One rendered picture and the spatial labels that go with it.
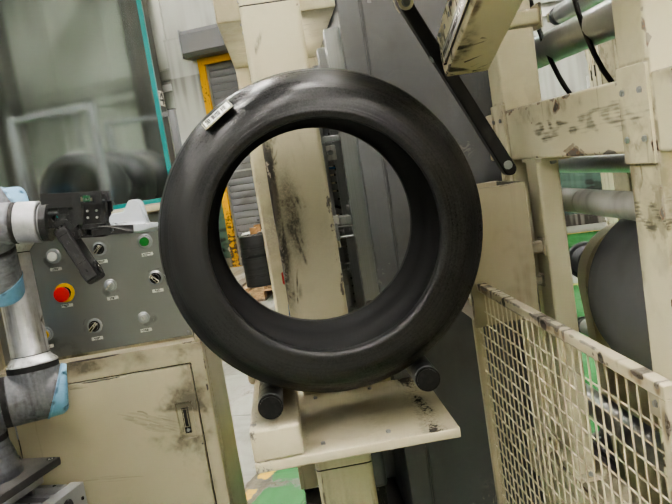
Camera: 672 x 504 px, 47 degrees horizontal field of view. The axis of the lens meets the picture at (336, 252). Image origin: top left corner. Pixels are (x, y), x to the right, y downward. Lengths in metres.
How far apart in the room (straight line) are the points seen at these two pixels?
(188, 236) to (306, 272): 0.45
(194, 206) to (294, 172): 0.42
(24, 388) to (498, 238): 1.10
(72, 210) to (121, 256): 0.67
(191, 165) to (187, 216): 0.09
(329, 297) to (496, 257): 0.37
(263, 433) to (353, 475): 0.48
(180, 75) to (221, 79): 0.64
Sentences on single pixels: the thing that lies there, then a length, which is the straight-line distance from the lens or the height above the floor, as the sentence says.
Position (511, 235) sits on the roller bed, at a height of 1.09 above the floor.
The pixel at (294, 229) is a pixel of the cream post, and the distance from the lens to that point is 1.67.
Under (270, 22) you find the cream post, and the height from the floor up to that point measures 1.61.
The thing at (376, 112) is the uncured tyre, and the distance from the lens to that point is 1.30.
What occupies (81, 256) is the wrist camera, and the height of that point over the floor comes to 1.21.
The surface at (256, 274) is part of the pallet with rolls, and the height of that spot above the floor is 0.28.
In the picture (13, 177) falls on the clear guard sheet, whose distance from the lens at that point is 2.13.
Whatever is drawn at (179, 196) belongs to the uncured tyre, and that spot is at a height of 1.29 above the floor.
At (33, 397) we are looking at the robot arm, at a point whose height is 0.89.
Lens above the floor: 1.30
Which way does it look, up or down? 7 degrees down
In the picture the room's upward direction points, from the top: 9 degrees counter-clockwise
